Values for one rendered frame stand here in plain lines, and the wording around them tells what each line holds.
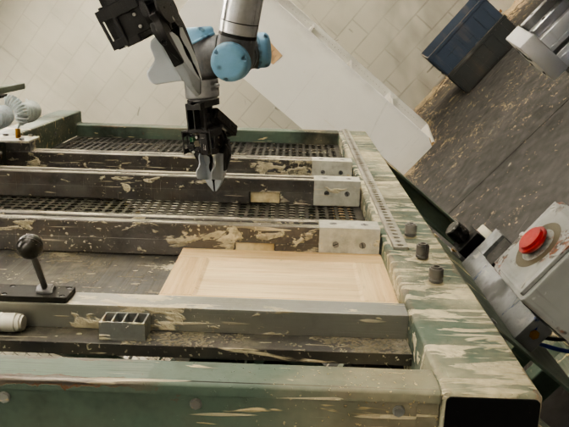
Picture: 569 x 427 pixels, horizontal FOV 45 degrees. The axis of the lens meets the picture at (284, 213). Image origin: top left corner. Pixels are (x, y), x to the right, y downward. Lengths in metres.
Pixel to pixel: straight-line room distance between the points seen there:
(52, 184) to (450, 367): 1.32
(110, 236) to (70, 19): 5.66
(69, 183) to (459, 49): 4.02
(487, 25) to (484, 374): 4.74
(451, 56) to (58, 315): 4.65
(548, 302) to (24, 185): 1.48
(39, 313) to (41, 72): 6.17
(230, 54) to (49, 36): 5.86
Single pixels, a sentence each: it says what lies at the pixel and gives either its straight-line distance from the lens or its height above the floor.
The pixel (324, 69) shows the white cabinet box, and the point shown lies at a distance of 5.13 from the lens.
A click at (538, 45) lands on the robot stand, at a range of 1.33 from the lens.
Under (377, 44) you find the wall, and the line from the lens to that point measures 6.51.
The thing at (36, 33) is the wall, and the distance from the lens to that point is 7.20.
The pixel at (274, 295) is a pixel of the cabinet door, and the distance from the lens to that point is 1.19.
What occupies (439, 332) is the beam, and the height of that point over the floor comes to 0.89.
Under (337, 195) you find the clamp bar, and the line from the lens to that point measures 1.85.
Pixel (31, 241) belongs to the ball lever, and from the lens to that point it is 1.06.
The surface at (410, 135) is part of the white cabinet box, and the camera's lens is 5.23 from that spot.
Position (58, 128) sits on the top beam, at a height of 1.78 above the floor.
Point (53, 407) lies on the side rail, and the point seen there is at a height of 1.25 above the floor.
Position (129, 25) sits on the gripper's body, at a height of 1.48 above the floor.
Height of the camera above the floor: 1.31
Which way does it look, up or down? 9 degrees down
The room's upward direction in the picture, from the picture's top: 50 degrees counter-clockwise
